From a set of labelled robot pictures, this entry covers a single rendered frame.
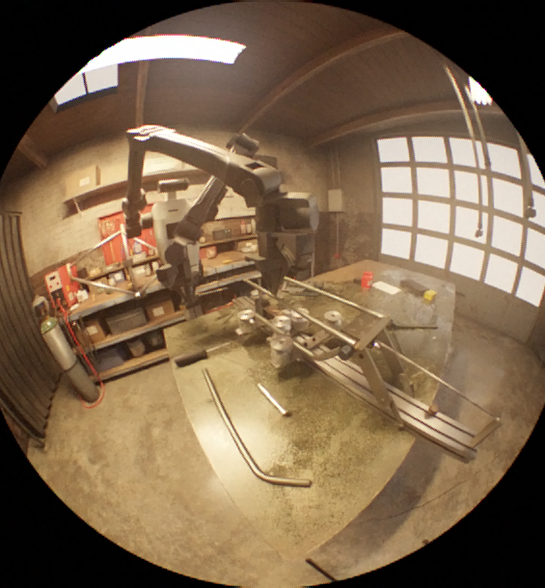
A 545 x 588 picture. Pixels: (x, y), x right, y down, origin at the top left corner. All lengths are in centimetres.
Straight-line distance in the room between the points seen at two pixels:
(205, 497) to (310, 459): 101
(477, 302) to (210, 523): 381
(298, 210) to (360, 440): 43
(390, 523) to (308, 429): 110
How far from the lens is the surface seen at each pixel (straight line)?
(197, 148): 43
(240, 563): 132
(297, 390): 43
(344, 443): 38
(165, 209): 105
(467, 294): 344
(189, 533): 136
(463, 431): 48
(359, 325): 35
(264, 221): 36
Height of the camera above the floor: 123
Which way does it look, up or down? 24 degrees down
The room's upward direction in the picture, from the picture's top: 4 degrees counter-clockwise
